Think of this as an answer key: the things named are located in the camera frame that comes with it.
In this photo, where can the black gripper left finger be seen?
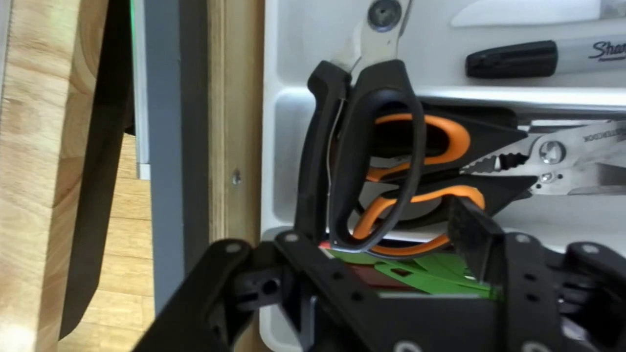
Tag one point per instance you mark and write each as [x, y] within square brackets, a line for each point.
[196, 305]

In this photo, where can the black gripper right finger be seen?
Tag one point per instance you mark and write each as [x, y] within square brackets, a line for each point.
[535, 293]

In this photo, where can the black kitchen scissors red latch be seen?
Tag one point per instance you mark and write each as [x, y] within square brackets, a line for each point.
[384, 129]

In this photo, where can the gray wooden kitchen drawer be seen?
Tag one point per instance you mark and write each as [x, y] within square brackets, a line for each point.
[235, 98]

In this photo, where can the light green knife sheath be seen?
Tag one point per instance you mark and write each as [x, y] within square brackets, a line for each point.
[423, 274]

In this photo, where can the dark red knife sheath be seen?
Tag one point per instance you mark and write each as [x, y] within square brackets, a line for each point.
[372, 276]

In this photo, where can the black Sharpie marker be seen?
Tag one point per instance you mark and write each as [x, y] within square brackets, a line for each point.
[521, 59]

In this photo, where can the white cutlery organizer tray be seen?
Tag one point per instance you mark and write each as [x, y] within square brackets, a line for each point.
[294, 39]

